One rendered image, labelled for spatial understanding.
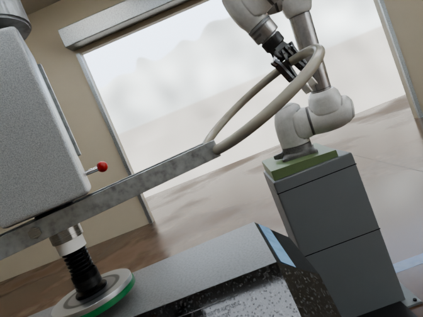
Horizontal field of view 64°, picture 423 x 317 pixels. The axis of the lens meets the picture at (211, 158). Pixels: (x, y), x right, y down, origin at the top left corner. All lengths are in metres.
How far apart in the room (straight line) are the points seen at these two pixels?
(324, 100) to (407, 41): 4.93
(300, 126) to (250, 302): 1.13
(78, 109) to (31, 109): 5.32
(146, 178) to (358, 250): 1.23
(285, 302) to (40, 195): 0.59
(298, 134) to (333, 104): 0.22
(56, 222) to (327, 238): 1.27
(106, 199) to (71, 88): 5.41
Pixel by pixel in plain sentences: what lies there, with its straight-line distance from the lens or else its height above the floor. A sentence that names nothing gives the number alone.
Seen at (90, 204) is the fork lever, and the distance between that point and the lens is 0.90.
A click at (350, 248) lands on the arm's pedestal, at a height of 0.36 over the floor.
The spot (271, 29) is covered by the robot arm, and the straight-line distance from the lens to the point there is 1.20.
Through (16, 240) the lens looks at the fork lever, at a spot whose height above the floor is 1.09.
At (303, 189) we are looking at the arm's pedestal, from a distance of 1.68.
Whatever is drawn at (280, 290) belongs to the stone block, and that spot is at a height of 0.78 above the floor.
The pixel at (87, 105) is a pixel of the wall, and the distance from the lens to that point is 6.13.
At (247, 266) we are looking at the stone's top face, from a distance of 0.84.
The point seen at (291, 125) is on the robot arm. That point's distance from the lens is 1.75.
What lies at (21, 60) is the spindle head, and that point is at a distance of 0.90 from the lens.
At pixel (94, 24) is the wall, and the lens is 5.93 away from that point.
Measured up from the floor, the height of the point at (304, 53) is 1.26.
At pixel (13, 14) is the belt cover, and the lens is 0.98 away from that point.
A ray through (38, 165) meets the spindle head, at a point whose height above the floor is 1.23.
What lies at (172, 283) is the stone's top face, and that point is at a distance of 0.94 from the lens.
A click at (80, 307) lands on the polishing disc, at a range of 0.93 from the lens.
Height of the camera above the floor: 1.16
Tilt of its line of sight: 5 degrees down
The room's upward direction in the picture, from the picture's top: 22 degrees counter-clockwise
